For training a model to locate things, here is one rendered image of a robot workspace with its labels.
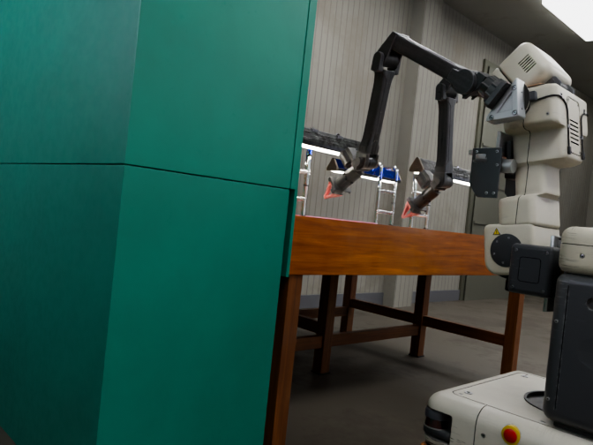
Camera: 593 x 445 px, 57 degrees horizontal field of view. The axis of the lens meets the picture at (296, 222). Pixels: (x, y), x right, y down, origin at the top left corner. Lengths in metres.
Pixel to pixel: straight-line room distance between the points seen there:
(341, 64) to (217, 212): 3.51
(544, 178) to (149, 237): 1.19
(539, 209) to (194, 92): 1.09
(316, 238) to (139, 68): 0.77
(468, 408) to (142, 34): 1.32
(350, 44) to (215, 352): 3.80
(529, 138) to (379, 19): 3.59
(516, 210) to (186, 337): 1.06
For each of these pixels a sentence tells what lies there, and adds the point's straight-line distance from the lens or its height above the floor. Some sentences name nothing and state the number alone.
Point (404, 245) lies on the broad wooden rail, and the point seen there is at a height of 0.69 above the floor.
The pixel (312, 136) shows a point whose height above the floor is 1.08.
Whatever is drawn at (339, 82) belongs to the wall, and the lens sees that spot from 4.81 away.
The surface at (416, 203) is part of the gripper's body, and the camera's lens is 2.42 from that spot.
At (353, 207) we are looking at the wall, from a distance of 4.93.
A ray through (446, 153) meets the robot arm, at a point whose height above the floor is 1.09.
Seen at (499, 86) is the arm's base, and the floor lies 1.20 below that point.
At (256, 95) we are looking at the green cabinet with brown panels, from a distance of 1.54.
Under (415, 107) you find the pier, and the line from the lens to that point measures 5.41.
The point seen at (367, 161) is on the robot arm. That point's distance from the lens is 2.09.
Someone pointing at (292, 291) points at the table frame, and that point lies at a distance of 1.73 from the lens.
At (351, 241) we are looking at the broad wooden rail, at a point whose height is 0.70.
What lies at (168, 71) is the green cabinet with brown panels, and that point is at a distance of 1.39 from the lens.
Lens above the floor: 0.76
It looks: 1 degrees down
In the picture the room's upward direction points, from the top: 6 degrees clockwise
